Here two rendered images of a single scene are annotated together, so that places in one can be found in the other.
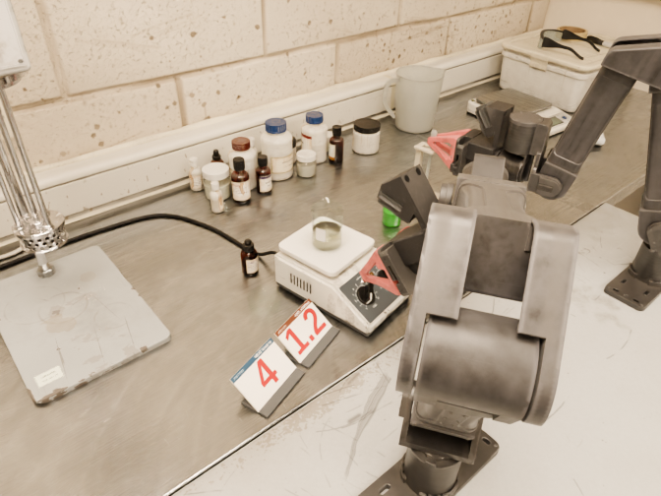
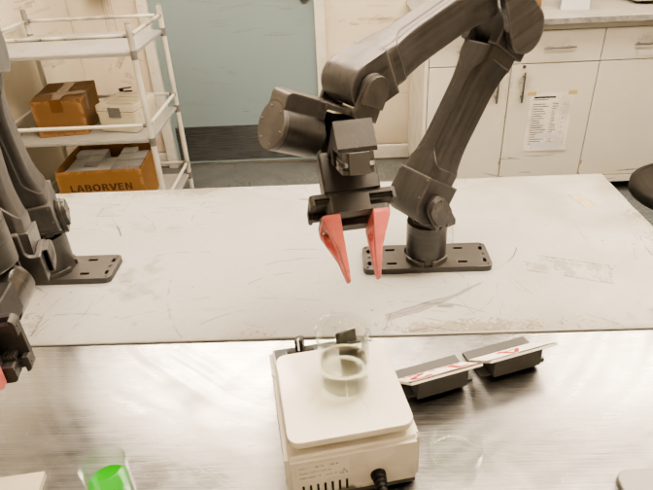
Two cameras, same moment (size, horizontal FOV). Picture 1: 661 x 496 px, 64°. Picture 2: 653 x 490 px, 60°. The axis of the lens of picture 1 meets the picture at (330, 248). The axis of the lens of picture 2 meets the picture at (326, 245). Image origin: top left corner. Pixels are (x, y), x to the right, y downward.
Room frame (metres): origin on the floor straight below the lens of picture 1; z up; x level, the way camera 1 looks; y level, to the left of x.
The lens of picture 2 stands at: (1.01, 0.28, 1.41)
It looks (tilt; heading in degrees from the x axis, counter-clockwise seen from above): 31 degrees down; 224
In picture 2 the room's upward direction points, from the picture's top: 3 degrees counter-clockwise
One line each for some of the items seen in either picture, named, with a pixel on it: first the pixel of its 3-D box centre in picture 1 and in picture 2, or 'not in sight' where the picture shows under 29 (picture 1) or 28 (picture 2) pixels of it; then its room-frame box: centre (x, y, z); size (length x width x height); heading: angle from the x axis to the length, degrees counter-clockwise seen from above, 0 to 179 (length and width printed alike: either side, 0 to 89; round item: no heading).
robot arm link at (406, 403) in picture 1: (439, 418); (425, 205); (0.36, -0.13, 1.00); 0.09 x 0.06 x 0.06; 75
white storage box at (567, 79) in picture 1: (569, 67); not in sight; (1.73, -0.75, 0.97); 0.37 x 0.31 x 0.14; 129
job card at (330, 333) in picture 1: (308, 332); (434, 368); (0.57, 0.03, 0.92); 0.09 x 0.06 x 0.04; 150
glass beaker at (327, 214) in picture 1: (327, 224); (341, 358); (0.70, 0.01, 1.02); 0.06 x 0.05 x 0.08; 4
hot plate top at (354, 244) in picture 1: (327, 244); (340, 389); (0.71, 0.01, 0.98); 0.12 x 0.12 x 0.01; 52
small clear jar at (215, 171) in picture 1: (216, 182); not in sight; (0.99, 0.25, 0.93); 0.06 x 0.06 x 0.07
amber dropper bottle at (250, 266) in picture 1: (249, 255); not in sight; (0.73, 0.14, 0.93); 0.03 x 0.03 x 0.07
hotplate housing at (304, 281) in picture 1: (337, 271); (336, 401); (0.69, -0.01, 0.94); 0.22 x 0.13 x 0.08; 52
